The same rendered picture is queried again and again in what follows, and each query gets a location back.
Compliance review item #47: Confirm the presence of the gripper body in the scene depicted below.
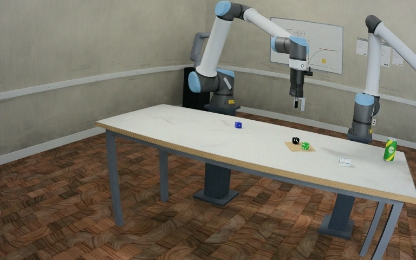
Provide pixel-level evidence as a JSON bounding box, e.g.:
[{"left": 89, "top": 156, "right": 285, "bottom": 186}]
[{"left": 289, "top": 69, "right": 306, "bottom": 99}]

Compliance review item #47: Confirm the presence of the tan square mat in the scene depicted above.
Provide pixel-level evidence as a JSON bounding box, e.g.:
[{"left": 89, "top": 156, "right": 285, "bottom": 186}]
[{"left": 284, "top": 141, "right": 316, "bottom": 152}]

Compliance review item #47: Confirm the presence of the whiteboard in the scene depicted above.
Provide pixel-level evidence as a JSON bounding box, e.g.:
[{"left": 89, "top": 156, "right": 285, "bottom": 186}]
[{"left": 269, "top": 17, "right": 344, "bottom": 75}]

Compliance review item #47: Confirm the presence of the white table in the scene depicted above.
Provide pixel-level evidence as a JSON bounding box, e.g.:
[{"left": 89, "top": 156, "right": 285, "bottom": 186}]
[{"left": 95, "top": 103, "right": 416, "bottom": 260}]

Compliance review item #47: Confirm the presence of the white paper notice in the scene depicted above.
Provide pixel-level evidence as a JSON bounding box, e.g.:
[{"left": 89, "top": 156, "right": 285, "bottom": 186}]
[
  {"left": 356, "top": 37, "right": 368, "bottom": 56},
  {"left": 392, "top": 48, "right": 404, "bottom": 67},
  {"left": 380, "top": 43, "right": 392, "bottom": 68}
]

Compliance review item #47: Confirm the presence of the green and yellow can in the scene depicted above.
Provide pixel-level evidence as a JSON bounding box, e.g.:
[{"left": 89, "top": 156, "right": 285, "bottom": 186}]
[{"left": 383, "top": 137, "right": 398, "bottom": 162}]

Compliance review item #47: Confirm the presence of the black cabinet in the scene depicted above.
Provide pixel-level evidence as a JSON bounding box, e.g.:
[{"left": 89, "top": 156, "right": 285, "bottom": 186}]
[{"left": 183, "top": 67, "right": 212, "bottom": 109}]

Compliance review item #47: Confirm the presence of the grey jointed stand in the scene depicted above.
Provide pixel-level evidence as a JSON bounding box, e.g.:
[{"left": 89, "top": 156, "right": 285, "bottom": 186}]
[{"left": 190, "top": 31, "right": 211, "bottom": 69}]

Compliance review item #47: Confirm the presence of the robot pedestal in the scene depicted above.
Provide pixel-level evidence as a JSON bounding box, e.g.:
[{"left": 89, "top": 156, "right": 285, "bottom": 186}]
[
  {"left": 317, "top": 134, "right": 373, "bottom": 241},
  {"left": 193, "top": 103, "right": 241, "bottom": 207}
]

